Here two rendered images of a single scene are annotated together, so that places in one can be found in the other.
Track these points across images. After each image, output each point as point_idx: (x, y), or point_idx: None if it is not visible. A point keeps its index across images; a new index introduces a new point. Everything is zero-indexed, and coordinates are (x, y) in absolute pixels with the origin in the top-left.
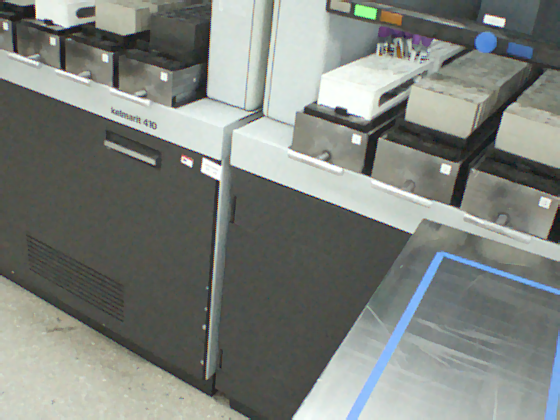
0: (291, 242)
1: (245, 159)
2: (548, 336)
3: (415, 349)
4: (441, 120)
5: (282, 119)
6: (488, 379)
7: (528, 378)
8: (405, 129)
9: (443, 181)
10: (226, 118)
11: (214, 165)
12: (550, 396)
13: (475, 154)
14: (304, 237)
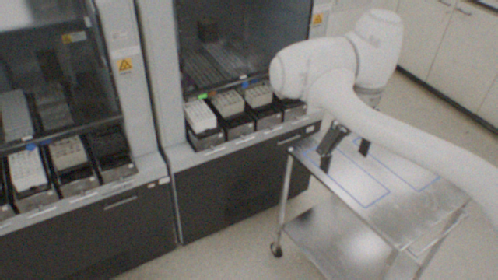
0: (204, 178)
1: (179, 167)
2: (339, 153)
3: (336, 177)
4: (234, 110)
5: (173, 144)
6: (348, 171)
7: (350, 165)
8: (229, 121)
9: (250, 128)
10: (159, 160)
11: (165, 178)
12: (356, 165)
13: None
14: (208, 173)
